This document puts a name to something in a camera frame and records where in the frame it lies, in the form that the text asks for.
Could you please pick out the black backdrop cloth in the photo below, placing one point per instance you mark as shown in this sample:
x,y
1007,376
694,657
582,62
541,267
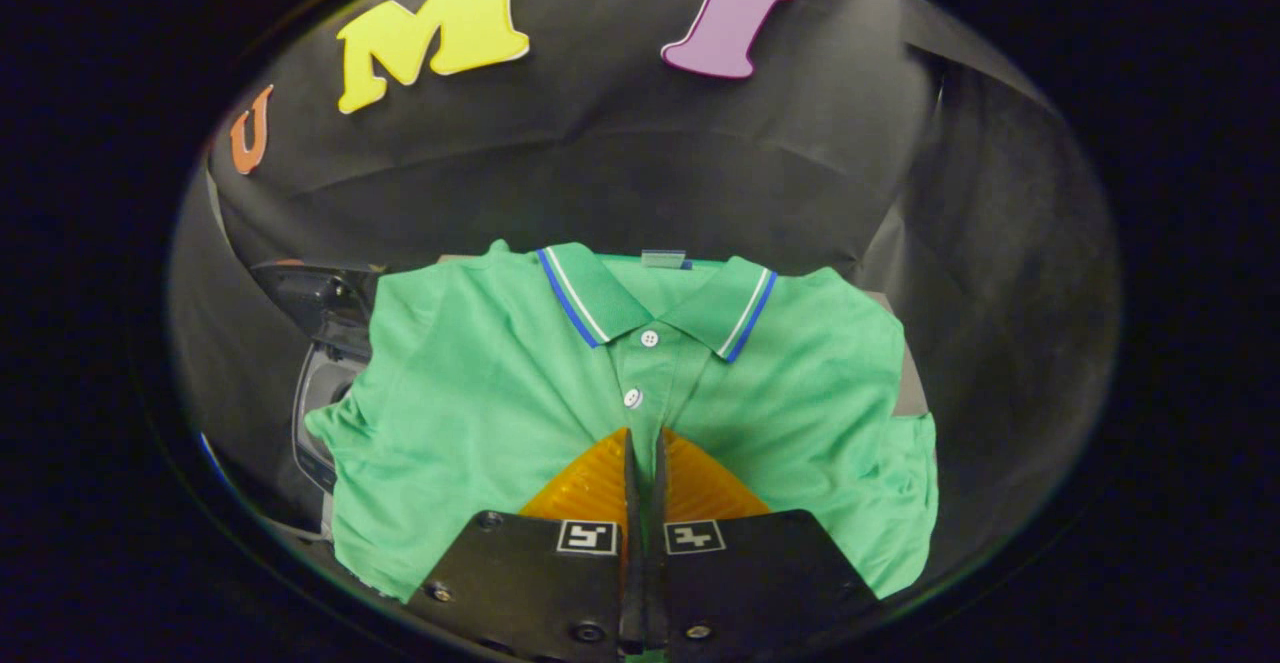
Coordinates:
x,y
600,163

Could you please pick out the beige cabinet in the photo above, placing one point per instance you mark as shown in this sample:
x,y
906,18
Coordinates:
x,y
908,388

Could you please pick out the green polo shirt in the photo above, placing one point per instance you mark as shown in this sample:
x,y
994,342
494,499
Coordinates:
x,y
480,393

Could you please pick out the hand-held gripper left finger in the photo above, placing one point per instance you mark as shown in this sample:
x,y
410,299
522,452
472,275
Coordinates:
x,y
540,583

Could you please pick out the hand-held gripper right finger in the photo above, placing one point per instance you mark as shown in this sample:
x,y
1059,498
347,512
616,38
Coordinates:
x,y
750,583

